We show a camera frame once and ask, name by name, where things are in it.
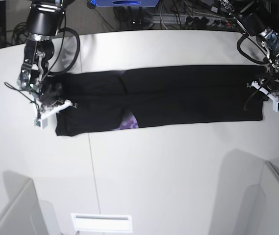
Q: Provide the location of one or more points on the white partition panel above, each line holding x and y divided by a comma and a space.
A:
22, 215
259, 211

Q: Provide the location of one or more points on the black T-shirt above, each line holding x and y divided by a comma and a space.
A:
158, 96

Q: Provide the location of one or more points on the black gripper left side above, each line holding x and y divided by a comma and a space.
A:
269, 83

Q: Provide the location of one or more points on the black robot arm right side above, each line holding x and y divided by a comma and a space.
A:
46, 19

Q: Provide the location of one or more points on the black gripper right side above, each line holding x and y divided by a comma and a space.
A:
50, 95

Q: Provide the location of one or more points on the white table slot plate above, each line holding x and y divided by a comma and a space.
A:
102, 223

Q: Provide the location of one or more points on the white partition panel right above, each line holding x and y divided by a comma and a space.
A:
259, 211

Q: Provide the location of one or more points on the white partition panel left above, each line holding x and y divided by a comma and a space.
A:
22, 215

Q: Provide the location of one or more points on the blue box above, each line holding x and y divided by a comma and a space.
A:
120, 3

